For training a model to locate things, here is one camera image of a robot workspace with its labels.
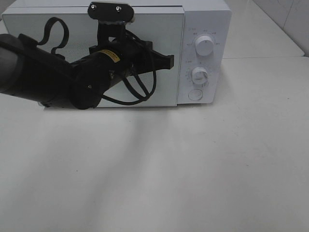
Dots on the white microwave oven body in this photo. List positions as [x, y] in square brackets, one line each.
[200, 17]

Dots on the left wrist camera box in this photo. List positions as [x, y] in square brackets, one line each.
[112, 18]

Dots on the round door release button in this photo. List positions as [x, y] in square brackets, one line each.
[195, 95]

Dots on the white lower timer knob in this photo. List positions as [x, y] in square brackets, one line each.
[199, 75]

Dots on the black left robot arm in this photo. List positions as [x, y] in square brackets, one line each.
[110, 72]

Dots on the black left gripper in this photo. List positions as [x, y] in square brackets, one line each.
[131, 54]

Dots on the white upper power knob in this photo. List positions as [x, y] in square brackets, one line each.
[204, 45]

